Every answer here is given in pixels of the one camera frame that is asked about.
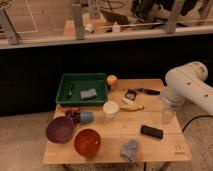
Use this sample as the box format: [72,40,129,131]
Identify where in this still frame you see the red marker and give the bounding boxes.
[57,107,80,112]

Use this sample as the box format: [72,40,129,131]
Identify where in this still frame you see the black handled tool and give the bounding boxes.
[135,88,160,95]

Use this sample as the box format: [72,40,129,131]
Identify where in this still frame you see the small black square object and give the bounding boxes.
[125,91,136,101]

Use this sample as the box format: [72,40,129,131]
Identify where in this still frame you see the green plastic tray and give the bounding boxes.
[55,73,108,107]

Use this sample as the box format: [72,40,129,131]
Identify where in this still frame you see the grey sponge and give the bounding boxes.
[80,88,97,100]

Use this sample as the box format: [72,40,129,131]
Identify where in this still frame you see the black cable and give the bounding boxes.
[181,115,213,133]

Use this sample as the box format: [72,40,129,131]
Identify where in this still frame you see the orange bowl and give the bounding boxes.
[74,129,101,158]

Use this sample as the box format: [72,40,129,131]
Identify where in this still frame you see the crumpled grey cloth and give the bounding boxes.
[120,139,138,162]

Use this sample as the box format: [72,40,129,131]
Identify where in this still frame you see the dark purple grapes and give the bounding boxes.
[66,111,80,123]

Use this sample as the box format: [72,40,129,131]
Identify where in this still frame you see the clear plastic cup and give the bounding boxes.
[162,108,176,124]

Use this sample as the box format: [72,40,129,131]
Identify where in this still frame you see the orange ball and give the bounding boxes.
[106,75,118,89]

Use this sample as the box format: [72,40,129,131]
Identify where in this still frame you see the yellow banana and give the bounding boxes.
[120,98,144,111]

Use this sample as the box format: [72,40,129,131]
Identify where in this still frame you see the purple bowl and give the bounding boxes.
[46,116,75,144]

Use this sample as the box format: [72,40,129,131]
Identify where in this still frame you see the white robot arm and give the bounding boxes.
[160,61,213,116]

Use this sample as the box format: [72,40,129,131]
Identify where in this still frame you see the white paper cup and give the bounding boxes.
[103,101,119,119]

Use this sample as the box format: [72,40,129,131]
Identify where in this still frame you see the dark green tool in tray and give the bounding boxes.
[68,82,74,97]

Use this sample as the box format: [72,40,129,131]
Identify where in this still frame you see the blue cup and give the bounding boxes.
[80,112,94,124]

